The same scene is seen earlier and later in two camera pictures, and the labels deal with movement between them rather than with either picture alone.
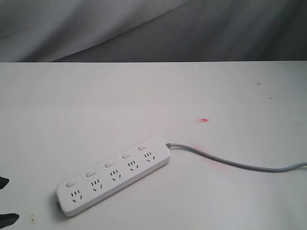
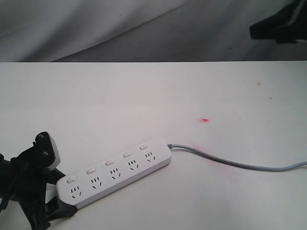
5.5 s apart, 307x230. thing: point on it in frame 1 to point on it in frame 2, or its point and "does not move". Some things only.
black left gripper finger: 7,219 to 23,182
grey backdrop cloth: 146,30 does not move
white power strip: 74,193 does not move
